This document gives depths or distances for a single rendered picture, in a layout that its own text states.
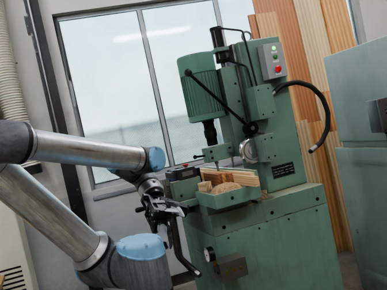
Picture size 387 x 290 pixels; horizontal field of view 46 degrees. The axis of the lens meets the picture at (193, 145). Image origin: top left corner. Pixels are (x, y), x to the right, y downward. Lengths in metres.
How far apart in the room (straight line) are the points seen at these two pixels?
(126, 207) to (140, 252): 1.98
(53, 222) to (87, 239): 0.13
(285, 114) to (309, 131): 1.32
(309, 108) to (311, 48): 0.48
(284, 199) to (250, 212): 0.18
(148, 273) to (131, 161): 0.36
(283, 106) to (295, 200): 0.45
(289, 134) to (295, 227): 0.44
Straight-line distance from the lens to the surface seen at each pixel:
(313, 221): 2.17
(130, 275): 1.47
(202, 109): 2.07
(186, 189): 2.02
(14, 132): 1.24
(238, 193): 1.86
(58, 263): 3.45
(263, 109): 2.06
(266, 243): 2.06
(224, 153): 2.14
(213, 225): 1.94
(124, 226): 3.42
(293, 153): 2.22
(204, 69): 2.08
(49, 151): 1.30
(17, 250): 3.13
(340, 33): 3.96
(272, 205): 2.05
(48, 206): 1.43
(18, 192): 1.39
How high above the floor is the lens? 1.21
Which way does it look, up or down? 3 degrees down
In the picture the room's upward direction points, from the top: 12 degrees counter-clockwise
